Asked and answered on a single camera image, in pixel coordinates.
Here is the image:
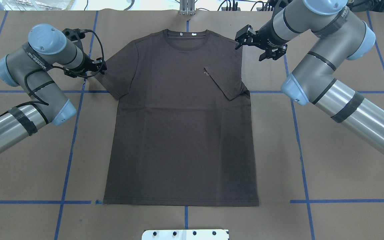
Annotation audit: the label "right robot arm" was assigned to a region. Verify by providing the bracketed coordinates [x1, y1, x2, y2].
[235, 0, 384, 154]

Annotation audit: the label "dark brown t-shirt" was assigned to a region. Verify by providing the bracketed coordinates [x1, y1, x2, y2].
[97, 29, 259, 207]

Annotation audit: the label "white camera mast base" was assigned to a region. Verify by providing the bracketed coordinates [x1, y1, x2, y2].
[141, 229, 230, 240]

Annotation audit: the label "aluminium frame post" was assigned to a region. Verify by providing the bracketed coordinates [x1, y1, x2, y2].
[178, 0, 196, 16]

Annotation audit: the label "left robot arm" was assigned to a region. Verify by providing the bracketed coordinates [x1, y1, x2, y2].
[0, 23, 107, 153]

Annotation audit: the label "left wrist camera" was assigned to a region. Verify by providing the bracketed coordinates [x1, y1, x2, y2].
[62, 28, 86, 48]

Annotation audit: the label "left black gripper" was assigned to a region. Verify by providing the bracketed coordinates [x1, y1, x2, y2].
[64, 57, 108, 78]

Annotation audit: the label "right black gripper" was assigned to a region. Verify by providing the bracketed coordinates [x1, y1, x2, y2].
[235, 25, 287, 61]

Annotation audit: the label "blue tape grid lines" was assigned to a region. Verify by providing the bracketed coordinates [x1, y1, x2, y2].
[0, 9, 384, 240]

